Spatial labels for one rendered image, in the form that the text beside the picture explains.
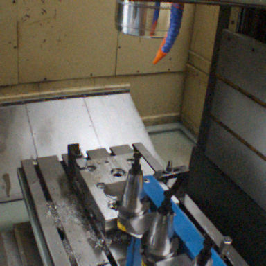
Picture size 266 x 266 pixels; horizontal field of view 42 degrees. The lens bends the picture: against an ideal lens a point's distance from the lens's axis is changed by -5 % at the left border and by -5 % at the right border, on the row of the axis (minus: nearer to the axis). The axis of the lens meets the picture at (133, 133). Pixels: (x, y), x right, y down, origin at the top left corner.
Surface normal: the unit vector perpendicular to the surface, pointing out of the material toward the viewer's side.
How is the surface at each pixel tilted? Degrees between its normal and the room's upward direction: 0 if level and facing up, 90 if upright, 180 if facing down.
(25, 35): 90
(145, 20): 90
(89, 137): 24
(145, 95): 90
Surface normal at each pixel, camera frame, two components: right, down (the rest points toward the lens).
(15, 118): 0.25, -0.61
